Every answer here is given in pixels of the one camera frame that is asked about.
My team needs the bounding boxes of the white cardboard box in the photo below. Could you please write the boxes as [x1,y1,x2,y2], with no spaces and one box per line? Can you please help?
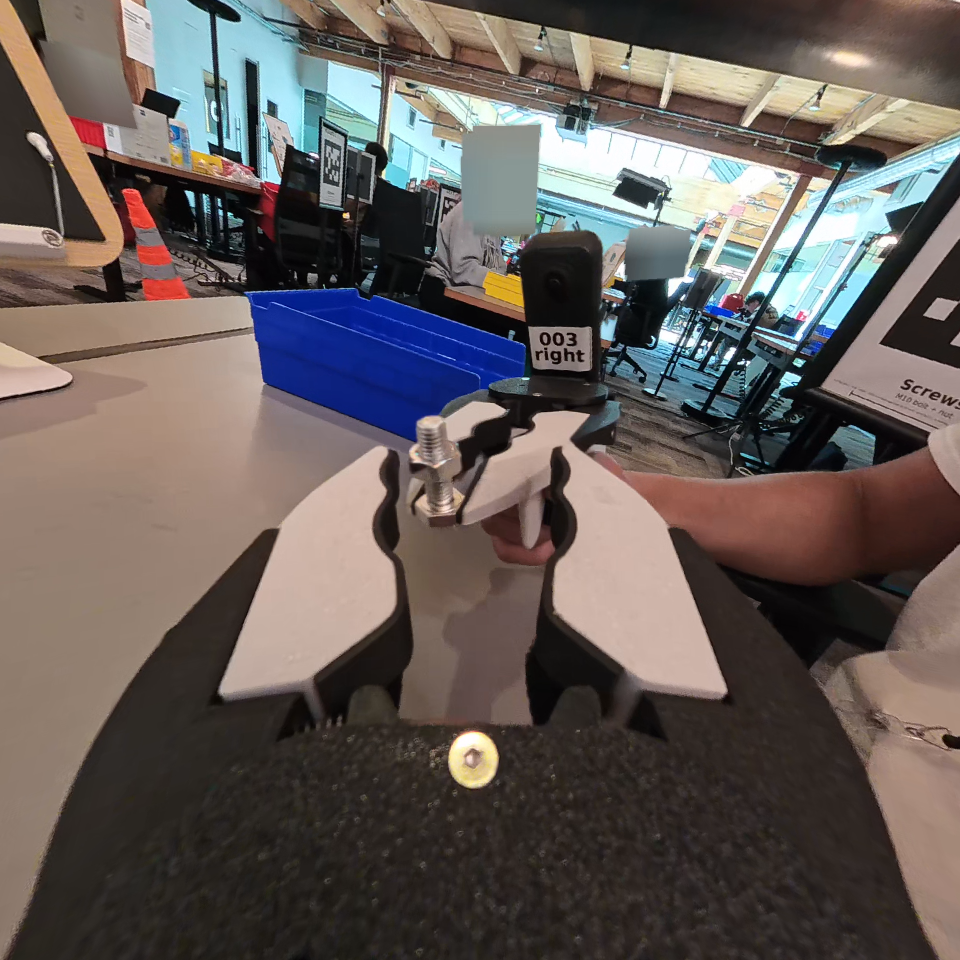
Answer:
[103,105,172,168]

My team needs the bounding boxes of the person's right hand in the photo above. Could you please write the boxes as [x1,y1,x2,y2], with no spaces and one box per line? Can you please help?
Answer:
[480,508,558,568]

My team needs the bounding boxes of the person's white shirt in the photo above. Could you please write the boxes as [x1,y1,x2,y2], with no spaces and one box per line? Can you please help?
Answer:
[821,423,960,960]

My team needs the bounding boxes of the orange traffic cone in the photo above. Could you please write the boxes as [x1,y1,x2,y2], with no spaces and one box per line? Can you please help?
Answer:
[121,187,192,301]

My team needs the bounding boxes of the black hanging projector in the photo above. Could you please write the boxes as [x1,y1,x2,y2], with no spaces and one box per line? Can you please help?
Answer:
[613,168,672,210]

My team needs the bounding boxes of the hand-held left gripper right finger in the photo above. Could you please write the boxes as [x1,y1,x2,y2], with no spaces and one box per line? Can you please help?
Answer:
[531,444,730,727]

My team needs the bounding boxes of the grey desk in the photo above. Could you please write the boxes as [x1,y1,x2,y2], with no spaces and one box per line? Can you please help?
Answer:
[0,296,661,931]

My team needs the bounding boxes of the steel hex nut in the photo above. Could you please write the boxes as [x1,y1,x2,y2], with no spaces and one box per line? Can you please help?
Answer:
[407,441,462,476]

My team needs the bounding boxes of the white wall poster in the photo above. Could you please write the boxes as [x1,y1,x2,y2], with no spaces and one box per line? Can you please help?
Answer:
[120,0,157,70]

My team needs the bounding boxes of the steel hex bolt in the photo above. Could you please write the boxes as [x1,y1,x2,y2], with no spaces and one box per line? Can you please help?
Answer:
[407,416,462,528]

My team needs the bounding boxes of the white monitor stand base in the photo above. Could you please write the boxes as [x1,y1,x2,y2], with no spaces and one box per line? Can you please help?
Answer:
[0,341,75,401]

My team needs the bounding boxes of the white cable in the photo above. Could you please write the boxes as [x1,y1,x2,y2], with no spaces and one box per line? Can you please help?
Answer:
[26,131,67,235]

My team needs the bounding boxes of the framed right tag sign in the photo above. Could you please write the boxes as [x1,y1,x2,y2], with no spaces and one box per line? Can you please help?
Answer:
[796,157,960,444]

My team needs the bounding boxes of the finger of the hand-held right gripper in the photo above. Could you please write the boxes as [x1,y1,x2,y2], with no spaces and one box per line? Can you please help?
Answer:
[439,396,519,451]
[454,411,588,550]

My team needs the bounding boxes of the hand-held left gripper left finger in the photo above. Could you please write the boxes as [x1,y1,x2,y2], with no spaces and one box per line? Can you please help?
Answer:
[217,446,415,723]

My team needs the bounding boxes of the black office chair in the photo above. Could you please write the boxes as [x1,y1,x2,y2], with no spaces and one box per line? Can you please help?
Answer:
[273,146,354,290]

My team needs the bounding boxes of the monitor with wooden frame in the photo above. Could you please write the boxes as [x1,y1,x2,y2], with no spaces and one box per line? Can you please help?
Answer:
[0,0,125,270]

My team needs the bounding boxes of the tag sign on stand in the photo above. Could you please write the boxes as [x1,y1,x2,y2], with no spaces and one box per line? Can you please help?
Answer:
[318,117,350,211]

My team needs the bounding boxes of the blue plastic bin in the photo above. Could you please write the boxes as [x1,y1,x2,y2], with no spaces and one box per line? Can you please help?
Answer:
[247,288,528,442]

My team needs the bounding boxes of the person's right forearm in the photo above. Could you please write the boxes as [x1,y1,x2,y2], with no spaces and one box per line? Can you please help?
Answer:
[618,446,939,588]

